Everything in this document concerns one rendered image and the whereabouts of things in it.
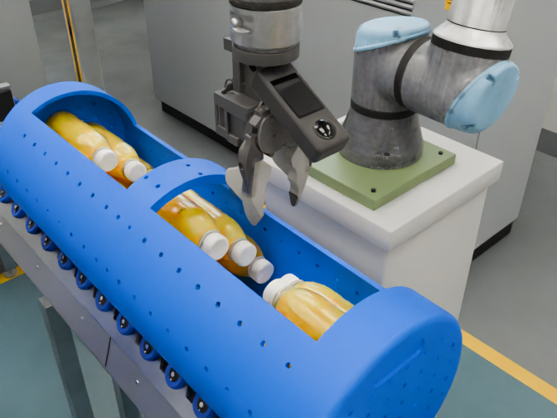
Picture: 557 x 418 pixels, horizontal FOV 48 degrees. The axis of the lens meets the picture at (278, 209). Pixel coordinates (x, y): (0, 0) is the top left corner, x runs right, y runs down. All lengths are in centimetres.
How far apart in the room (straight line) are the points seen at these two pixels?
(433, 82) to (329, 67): 175
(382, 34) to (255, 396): 57
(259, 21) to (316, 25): 206
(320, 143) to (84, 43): 138
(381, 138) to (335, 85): 164
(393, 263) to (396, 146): 19
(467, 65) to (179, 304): 51
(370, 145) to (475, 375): 143
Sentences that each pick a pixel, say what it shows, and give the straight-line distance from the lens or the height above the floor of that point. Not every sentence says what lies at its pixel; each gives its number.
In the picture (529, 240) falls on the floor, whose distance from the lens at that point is 305.
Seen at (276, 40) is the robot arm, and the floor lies 151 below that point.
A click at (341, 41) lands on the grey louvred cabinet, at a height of 84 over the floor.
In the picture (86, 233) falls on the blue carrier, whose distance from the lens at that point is 100.
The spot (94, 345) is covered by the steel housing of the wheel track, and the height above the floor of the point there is 86.
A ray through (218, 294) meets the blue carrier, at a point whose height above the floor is 120.
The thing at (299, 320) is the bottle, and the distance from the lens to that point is 79.
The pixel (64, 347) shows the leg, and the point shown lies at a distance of 180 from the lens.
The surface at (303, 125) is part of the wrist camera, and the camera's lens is 64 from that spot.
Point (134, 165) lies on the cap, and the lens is 121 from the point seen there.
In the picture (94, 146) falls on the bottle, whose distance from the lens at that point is 119.
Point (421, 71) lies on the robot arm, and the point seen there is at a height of 136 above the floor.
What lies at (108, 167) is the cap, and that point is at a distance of 118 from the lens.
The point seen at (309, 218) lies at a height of 107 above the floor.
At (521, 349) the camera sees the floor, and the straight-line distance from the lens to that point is 251.
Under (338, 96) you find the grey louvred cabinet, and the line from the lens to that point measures 270.
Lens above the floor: 173
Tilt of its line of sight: 35 degrees down
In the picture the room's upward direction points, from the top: straight up
